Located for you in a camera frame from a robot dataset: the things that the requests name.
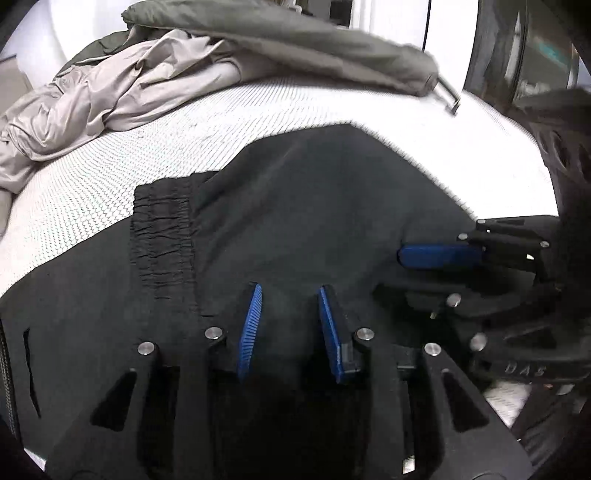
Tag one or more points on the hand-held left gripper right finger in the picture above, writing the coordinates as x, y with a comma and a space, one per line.
330, 332

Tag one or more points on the white mesh table cover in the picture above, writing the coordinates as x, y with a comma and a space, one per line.
323, 101

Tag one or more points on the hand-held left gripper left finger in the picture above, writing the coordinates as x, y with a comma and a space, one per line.
250, 332

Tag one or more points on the beige crumpled garment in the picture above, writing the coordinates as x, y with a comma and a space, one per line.
92, 106

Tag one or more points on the black pants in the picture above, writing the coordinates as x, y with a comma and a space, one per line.
300, 207

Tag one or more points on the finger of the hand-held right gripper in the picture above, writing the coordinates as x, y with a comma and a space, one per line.
434, 256
498, 309

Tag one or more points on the grey-olive garment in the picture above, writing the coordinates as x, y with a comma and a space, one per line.
300, 41

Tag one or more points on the silver metal bar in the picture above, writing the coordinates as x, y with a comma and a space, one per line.
449, 96

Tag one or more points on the dark glass door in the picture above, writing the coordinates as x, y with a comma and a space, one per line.
503, 46

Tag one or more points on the person's dark clothing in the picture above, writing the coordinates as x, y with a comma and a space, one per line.
554, 431

